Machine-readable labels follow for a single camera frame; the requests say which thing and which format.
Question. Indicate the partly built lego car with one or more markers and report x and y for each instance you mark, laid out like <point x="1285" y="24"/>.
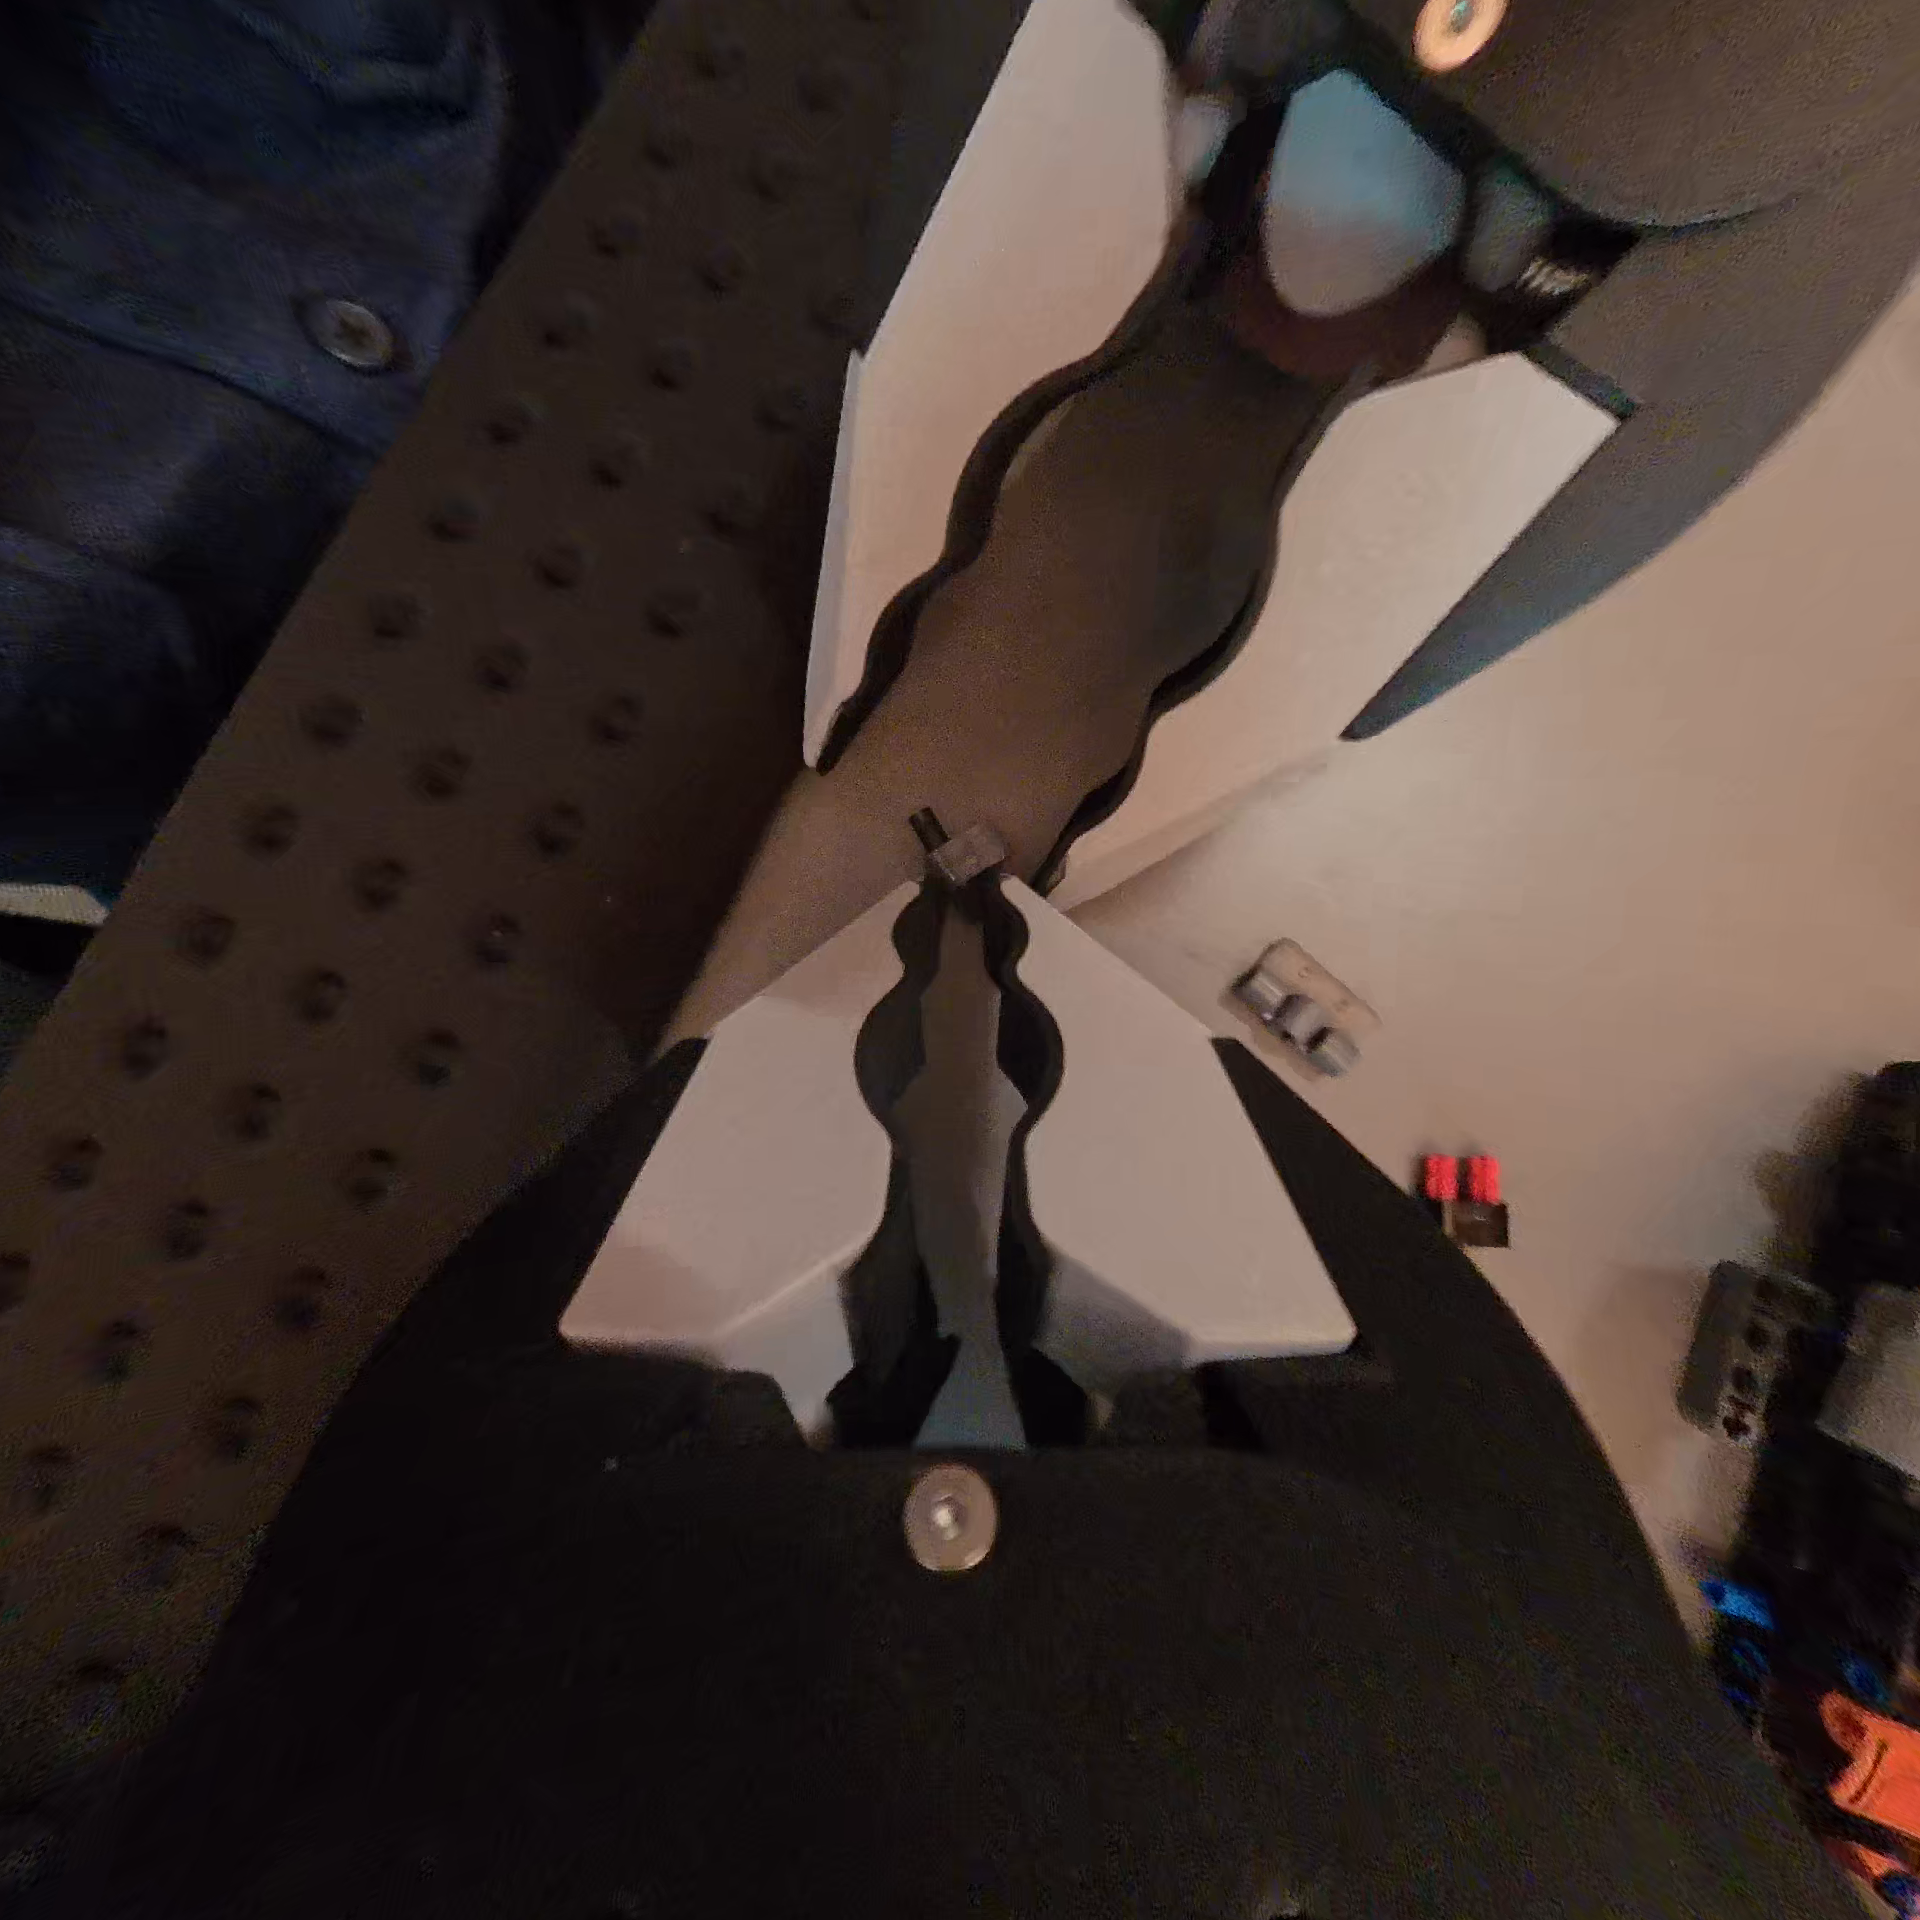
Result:
<point x="1861" y="1348"/>

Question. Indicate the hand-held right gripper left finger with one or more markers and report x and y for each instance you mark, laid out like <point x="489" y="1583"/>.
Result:
<point x="721" y="1201"/>

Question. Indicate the person's dark blue clothing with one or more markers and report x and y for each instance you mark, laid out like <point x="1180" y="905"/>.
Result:
<point x="180" y="451"/>

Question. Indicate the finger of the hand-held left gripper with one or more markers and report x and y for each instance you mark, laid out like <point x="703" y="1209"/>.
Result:
<point x="1411" y="570"/>
<point x="989" y="271"/>

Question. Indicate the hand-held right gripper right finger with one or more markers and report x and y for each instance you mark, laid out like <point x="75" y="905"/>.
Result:
<point x="1185" y="1201"/>

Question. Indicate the black dimpled mat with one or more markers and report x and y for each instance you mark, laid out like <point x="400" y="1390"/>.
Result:
<point x="451" y="750"/>

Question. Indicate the grey lego brick black pin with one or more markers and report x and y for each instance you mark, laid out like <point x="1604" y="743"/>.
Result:
<point x="960" y="856"/>

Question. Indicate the black lego brick red pins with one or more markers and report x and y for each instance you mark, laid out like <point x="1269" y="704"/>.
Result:
<point x="1464" y="1193"/>

